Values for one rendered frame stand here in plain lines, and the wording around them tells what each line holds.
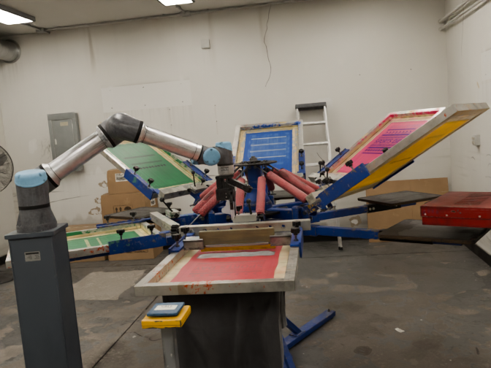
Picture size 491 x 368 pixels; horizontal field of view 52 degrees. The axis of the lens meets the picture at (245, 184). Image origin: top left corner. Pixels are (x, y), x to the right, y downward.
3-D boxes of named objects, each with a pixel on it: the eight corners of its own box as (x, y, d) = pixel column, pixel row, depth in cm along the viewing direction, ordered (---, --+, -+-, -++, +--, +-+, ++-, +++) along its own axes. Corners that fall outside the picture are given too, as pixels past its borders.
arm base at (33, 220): (9, 234, 193) (6, 208, 192) (25, 226, 208) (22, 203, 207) (50, 231, 193) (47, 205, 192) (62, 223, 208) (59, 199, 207)
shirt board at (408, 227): (495, 239, 257) (494, 223, 256) (474, 258, 225) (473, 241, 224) (277, 224, 339) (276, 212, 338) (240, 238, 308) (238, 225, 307)
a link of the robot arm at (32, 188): (15, 207, 192) (11, 172, 190) (20, 204, 205) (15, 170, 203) (49, 204, 195) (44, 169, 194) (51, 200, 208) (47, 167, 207)
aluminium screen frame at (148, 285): (295, 290, 176) (294, 280, 176) (134, 296, 184) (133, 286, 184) (301, 239, 253) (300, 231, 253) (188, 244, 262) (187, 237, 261)
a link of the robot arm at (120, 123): (112, 106, 201) (225, 147, 216) (111, 108, 211) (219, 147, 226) (103, 134, 200) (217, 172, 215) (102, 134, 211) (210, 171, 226)
